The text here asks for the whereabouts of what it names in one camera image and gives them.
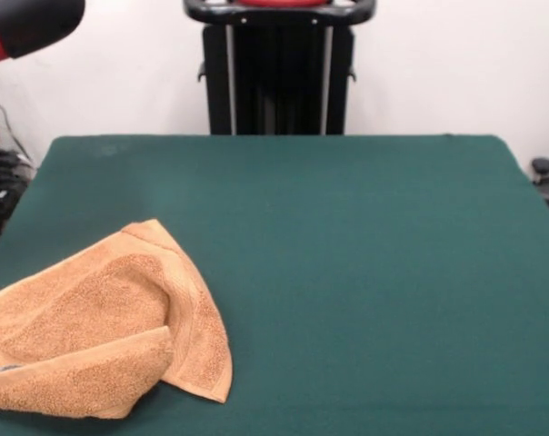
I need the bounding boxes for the orange terry towel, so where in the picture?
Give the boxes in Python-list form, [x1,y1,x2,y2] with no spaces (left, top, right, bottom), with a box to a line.
[0,218,234,421]

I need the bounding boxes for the dark green table cloth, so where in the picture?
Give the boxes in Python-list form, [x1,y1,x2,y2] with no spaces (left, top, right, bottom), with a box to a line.
[0,134,549,436]

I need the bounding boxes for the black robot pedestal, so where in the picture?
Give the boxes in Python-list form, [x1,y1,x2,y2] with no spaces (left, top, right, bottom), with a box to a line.
[182,0,375,136]

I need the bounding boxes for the grey wall cables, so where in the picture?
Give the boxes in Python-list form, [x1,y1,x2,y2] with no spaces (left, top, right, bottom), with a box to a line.
[0,84,35,164]

